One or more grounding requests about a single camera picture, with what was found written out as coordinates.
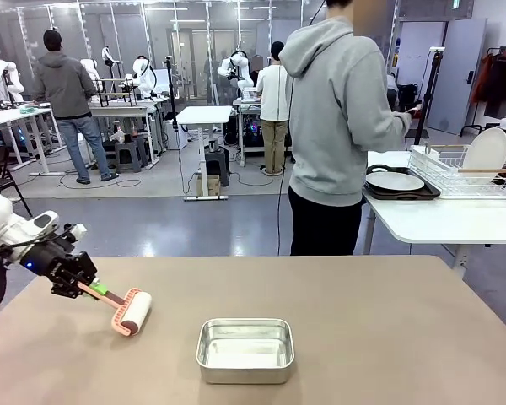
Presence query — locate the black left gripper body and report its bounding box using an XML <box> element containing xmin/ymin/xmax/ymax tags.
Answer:
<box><xmin>23</xmin><ymin>240</ymin><xmax>88</xmax><ymax>292</ymax></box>

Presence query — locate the pink lint roller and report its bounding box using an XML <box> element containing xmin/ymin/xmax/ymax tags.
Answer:
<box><xmin>78</xmin><ymin>281</ymin><xmax>153</xmax><ymax>338</ymax></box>

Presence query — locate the person's right forearm grey sleeve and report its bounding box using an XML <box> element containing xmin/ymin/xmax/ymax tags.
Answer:
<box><xmin>349</xmin><ymin>107</ymin><xmax>413</xmax><ymax>147</ymax></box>

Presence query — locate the small grey step stool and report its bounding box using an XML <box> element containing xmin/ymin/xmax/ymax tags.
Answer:
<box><xmin>114</xmin><ymin>141</ymin><xmax>148</xmax><ymax>174</ymax></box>

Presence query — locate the long white workbench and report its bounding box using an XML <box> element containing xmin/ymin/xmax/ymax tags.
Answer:
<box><xmin>0</xmin><ymin>107</ymin><xmax>67</xmax><ymax>176</ymax></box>

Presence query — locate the man in hoodie and jeans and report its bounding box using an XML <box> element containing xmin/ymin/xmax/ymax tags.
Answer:
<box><xmin>32</xmin><ymin>29</ymin><xmax>119</xmax><ymax>186</ymax></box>

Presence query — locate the black tripod pole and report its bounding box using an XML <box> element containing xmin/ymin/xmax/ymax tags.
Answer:
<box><xmin>164</xmin><ymin>56</ymin><xmax>185</xmax><ymax>170</ymax></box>

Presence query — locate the rectangular metal container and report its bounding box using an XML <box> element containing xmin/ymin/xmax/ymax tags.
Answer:
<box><xmin>196</xmin><ymin>318</ymin><xmax>296</xmax><ymax>385</ymax></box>

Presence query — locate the white standing desk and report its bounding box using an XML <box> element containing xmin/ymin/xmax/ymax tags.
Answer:
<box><xmin>175</xmin><ymin>105</ymin><xmax>234</xmax><ymax>202</ymax></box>

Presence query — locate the person in white shirt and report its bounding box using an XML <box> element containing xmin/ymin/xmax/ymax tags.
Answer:
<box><xmin>255</xmin><ymin>40</ymin><xmax>292</xmax><ymax>177</ymax></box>

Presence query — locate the person in grey hoodie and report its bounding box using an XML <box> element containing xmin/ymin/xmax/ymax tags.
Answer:
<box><xmin>277</xmin><ymin>0</ymin><xmax>414</xmax><ymax>257</ymax></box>

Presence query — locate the clear plastic cutlery holder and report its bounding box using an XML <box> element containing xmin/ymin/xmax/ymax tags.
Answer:
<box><xmin>407</xmin><ymin>145</ymin><xmax>442</xmax><ymax>181</ymax></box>

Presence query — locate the white side table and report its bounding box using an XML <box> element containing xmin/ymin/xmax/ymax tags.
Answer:
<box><xmin>362</xmin><ymin>150</ymin><xmax>506</xmax><ymax>271</ymax></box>

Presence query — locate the black suitcase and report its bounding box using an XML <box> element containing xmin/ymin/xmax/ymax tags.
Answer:
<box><xmin>394</xmin><ymin>82</ymin><xmax>418</xmax><ymax>113</ymax></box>

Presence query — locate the black light stand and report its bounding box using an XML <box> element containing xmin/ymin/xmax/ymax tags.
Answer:
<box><xmin>412</xmin><ymin>46</ymin><xmax>446</xmax><ymax>144</ymax></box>

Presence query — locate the black clothes rack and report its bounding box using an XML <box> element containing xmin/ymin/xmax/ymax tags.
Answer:
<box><xmin>461</xmin><ymin>46</ymin><xmax>506</xmax><ymax>138</ymax></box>

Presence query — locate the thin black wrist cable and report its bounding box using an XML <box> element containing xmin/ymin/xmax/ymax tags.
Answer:
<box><xmin>0</xmin><ymin>229</ymin><xmax>75</xmax><ymax>257</ymax></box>

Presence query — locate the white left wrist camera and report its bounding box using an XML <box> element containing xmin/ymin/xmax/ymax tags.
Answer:
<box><xmin>61</xmin><ymin>223</ymin><xmax>88</xmax><ymax>242</ymax></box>

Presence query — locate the black metal frame rack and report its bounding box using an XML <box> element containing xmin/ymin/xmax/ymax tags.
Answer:
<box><xmin>99</xmin><ymin>77</ymin><xmax>138</xmax><ymax>106</ymax></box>

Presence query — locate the white wire dish rack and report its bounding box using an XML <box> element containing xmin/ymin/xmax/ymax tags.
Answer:
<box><xmin>406</xmin><ymin>144</ymin><xmax>506</xmax><ymax>200</ymax></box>

